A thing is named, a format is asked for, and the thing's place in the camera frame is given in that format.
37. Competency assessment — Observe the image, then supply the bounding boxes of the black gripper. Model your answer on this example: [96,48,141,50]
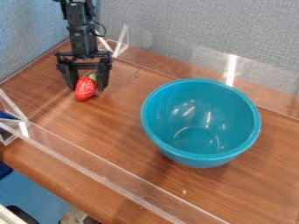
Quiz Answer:
[54,24,112,92]

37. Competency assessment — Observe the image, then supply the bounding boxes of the red toy strawberry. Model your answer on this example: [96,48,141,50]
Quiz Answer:
[74,73,97,101]

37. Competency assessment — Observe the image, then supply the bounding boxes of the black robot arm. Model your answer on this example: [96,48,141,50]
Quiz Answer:
[52,0,112,92]

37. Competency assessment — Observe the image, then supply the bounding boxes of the blue plastic bowl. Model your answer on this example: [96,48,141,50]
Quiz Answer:
[140,79,261,168]

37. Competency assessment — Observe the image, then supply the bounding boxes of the clear acrylic front barrier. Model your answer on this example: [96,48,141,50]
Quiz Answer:
[0,121,228,224]

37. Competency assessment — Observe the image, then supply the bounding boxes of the clear acrylic barrier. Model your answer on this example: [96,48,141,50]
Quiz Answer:
[117,28,299,120]
[0,121,228,224]

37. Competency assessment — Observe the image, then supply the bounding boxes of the dark blue object at left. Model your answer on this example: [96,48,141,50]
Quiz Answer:
[0,109,17,180]

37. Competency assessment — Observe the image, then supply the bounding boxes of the clear acrylic back barrier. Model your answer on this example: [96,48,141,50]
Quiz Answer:
[117,28,299,120]

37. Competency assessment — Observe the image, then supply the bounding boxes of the black object bottom left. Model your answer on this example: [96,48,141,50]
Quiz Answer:
[5,205,40,224]

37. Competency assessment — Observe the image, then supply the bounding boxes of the clear acrylic corner bracket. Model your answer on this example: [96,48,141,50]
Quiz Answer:
[97,25,129,58]

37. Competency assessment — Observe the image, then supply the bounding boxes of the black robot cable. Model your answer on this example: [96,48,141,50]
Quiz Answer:
[89,20,108,39]

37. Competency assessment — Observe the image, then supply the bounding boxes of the clear acrylic left bracket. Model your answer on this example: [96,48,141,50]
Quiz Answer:
[0,88,29,145]

